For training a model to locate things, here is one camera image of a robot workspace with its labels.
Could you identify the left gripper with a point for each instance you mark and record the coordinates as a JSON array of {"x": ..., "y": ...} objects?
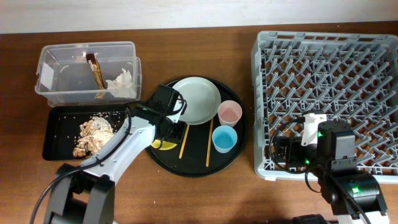
[{"x": 178, "y": 137}]

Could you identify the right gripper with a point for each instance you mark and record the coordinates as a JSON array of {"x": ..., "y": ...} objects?
[{"x": 294, "y": 142}]

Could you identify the yellow bowl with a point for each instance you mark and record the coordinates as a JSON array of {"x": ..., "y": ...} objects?
[{"x": 162, "y": 145}]

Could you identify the wooden chopstick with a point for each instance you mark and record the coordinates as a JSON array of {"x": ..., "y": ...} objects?
[
  {"x": 209, "y": 143},
  {"x": 184, "y": 142}
]

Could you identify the grey plate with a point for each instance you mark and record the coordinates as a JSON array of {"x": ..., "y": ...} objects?
[{"x": 202, "y": 97}]

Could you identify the blue cup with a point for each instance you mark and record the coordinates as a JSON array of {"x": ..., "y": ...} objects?
[{"x": 224, "y": 138}]

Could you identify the white tissue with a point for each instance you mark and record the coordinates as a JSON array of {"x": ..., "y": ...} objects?
[{"x": 122, "y": 86}]

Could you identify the pink cup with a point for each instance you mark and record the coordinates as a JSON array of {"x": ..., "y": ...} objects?
[{"x": 229, "y": 113}]

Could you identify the peanut shells and rice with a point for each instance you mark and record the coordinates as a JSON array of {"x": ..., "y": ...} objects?
[{"x": 94, "y": 134}]

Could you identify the brown snack wrapper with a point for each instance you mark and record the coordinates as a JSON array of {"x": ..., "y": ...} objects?
[{"x": 96, "y": 70}]

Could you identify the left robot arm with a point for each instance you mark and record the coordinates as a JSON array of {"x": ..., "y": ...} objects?
[{"x": 85, "y": 193}]

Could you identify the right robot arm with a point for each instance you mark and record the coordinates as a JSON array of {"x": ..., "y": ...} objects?
[{"x": 354, "y": 196}]

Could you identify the grey dishwasher rack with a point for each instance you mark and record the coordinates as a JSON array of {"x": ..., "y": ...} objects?
[{"x": 346, "y": 76}]

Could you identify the round black serving tray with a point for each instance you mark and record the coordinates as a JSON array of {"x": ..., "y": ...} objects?
[{"x": 193, "y": 161}]

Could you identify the black rectangular tray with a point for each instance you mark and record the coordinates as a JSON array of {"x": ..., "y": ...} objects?
[{"x": 63, "y": 127}]

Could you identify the clear plastic bin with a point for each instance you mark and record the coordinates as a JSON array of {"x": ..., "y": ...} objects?
[{"x": 65, "y": 77}]

